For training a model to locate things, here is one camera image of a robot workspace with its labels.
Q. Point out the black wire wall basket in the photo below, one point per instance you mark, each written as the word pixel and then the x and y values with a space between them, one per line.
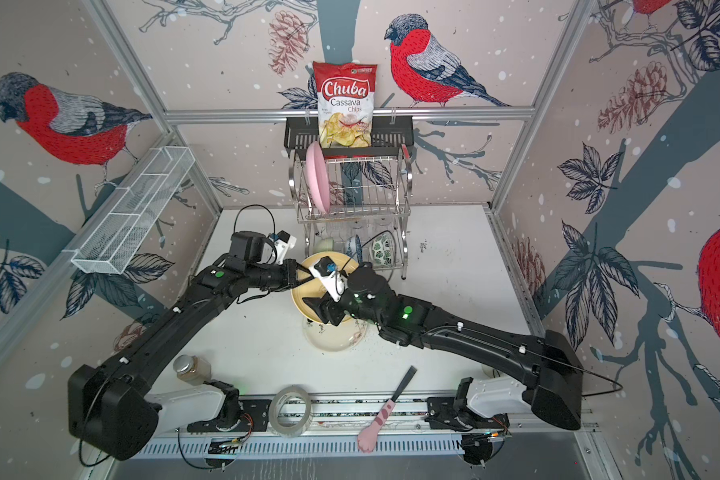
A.
pixel 380 136

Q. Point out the yellow plate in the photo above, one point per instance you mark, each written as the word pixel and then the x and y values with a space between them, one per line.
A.
pixel 313 288

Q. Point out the pink cat paw spatula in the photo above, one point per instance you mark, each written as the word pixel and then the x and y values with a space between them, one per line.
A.
pixel 367 438

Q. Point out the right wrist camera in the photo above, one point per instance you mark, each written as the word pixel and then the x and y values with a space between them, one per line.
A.
pixel 330 276

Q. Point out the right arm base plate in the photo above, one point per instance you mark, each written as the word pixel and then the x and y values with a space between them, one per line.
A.
pixel 446 413

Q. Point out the pink plate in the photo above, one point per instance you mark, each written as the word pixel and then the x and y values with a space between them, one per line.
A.
pixel 317 177

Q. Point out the red Chuba cassava chips bag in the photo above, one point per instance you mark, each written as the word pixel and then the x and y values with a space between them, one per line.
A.
pixel 347 90

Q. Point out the white mesh wall shelf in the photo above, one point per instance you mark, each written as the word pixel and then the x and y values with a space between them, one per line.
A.
pixel 118 236

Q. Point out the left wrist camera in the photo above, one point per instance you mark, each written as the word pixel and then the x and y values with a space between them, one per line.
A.
pixel 283 242

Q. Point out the green leaf patterned bowl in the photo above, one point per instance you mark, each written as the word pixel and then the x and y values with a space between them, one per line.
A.
pixel 382 250

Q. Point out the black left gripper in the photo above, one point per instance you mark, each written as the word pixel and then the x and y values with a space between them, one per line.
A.
pixel 291 266

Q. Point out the steel two-tier dish rack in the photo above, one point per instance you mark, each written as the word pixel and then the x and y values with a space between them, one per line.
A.
pixel 370 195

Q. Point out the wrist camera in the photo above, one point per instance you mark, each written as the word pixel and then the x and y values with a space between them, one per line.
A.
pixel 283 242
pixel 330 276

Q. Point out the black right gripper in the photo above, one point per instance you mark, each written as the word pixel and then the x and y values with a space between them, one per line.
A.
pixel 328 311

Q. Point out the cream floral plate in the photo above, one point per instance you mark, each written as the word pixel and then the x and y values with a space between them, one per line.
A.
pixel 331 339

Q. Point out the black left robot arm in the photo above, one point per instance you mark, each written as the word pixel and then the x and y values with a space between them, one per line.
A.
pixel 111 408

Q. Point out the light green bowl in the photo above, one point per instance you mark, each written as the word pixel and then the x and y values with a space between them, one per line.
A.
pixel 324 245

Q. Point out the clear tape roll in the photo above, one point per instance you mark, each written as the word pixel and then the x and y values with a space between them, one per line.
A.
pixel 290 412

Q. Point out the small glass spice jar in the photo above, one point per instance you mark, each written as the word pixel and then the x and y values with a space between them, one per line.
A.
pixel 192 369

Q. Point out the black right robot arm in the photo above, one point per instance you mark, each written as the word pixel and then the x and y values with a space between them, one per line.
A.
pixel 547 367

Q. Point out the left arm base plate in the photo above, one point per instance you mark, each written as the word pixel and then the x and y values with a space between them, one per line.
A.
pixel 237 416

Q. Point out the blue white patterned bowl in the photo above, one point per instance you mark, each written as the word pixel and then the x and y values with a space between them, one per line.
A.
pixel 354 248

